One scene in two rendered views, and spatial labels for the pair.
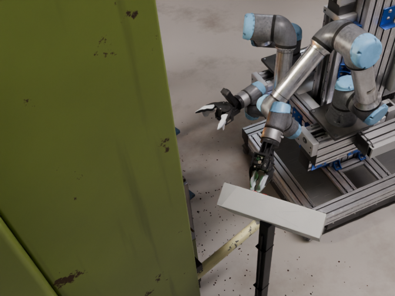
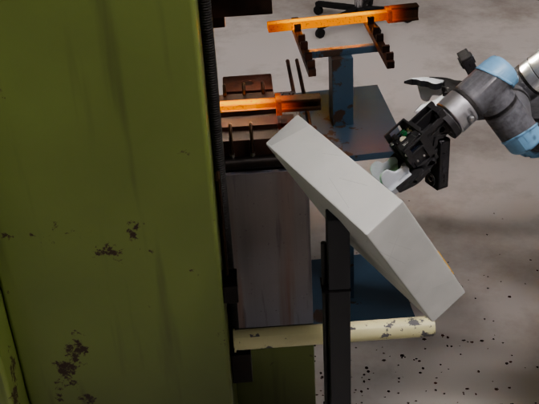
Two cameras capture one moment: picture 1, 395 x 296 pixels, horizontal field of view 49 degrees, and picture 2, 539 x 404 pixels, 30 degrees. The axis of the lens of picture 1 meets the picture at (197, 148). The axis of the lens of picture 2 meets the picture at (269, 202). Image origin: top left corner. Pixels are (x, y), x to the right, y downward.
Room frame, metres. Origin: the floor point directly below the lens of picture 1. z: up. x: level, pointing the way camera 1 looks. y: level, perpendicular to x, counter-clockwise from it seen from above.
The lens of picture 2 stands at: (-0.46, -0.95, 2.07)
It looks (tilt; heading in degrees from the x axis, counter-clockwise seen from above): 34 degrees down; 35
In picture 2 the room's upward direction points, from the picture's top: 3 degrees counter-clockwise
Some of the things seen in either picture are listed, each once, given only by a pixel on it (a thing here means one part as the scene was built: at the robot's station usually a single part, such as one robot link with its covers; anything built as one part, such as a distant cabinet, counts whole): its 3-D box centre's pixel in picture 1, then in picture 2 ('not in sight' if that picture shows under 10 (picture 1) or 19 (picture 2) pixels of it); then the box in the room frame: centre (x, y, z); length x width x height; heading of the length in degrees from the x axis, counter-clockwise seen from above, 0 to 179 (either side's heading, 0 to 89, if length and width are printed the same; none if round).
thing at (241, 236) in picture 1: (228, 246); (334, 333); (0.97, -0.09, 0.62); 0.44 x 0.05 x 0.05; 126
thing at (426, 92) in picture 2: (205, 112); (423, 90); (1.47, -0.05, 0.97); 0.09 x 0.03 x 0.06; 90
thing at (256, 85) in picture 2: not in sight; (248, 94); (1.30, 0.34, 0.95); 0.12 x 0.09 x 0.07; 126
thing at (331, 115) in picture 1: (342, 109); not in sight; (1.50, -0.72, 0.87); 0.15 x 0.15 x 0.10
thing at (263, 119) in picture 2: not in sight; (184, 131); (1.07, 0.35, 0.96); 0.42 x 0.20 x 0.09; 126
